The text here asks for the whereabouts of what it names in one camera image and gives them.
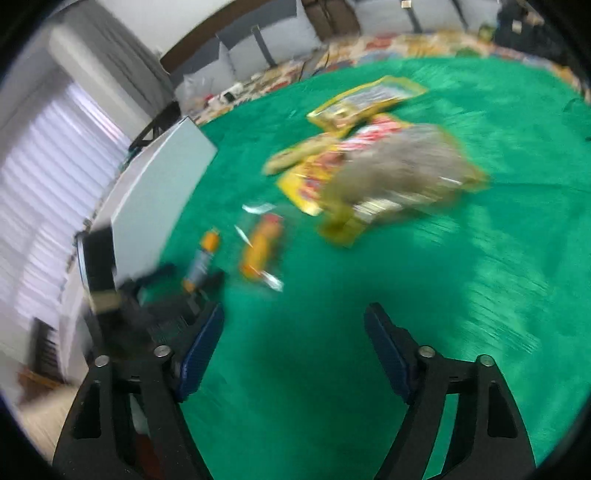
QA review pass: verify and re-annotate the green embroidered bed cover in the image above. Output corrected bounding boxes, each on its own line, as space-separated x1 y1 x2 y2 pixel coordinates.
162 58 590 479

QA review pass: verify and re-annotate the grey pillow middle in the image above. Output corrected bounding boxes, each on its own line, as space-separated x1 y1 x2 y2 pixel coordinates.
217 1 322 79

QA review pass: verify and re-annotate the floral bed sheet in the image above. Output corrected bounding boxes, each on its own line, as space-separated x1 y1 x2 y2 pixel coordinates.
186 31 590 126

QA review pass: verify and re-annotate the white green snack packet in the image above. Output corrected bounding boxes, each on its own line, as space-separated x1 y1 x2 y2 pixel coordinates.
182 228 221 293

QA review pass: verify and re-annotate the grey pillow left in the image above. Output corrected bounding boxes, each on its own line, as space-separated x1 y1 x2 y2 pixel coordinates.
170 37 236 112

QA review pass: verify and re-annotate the grey pillow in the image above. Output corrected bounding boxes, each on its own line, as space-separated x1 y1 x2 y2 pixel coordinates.
217 1 322 79
170 37 236 112
351 0 502 35

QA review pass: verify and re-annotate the brown headboard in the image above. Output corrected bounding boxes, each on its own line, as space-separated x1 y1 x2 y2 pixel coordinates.
160 0 361 73

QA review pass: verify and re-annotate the white storage box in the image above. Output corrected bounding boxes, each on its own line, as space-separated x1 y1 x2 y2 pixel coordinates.
58 117 217 384

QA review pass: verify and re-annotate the grey nuts snack bag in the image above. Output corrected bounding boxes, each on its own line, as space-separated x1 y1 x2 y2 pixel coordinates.
318 123 488 245

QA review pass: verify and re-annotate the small yellow red snack packet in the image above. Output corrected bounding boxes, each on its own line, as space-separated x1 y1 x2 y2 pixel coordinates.
262 132 342 176

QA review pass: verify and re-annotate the orange sausage snack packet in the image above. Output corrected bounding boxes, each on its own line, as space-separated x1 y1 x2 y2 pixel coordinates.
235 203 286 292

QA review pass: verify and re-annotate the grey pillow right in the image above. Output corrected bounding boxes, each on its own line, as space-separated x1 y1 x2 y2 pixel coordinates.
351 0 502 35

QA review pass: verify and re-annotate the white window curtain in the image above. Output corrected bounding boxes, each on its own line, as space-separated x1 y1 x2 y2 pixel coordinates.
1 75 130 359

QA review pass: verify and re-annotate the yellow clear snack bag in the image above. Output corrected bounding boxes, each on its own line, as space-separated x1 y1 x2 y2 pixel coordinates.
307 75 428 136

